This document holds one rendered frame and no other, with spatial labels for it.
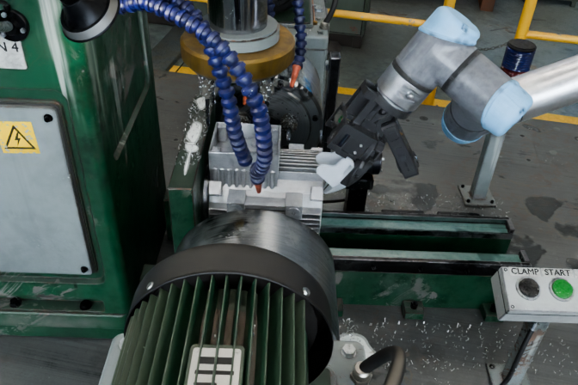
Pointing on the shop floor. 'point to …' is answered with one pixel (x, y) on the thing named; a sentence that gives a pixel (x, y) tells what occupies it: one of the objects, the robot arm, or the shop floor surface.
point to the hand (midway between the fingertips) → (331, 188)
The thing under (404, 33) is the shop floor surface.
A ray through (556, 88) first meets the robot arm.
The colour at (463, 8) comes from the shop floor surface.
